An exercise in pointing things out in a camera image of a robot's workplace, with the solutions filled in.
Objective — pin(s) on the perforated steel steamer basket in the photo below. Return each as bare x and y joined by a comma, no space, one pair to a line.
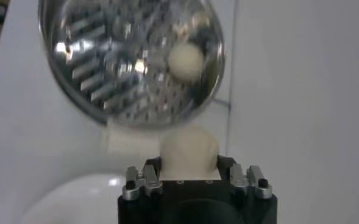
106,76

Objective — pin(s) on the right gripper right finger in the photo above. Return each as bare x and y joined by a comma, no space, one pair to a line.
237,178

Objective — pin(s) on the white round plate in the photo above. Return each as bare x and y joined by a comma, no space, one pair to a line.
75,204

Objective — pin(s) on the white steamed baozi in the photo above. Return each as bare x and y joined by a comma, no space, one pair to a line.
188,152
185,62

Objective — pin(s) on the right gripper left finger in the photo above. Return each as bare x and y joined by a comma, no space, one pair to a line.
150,182

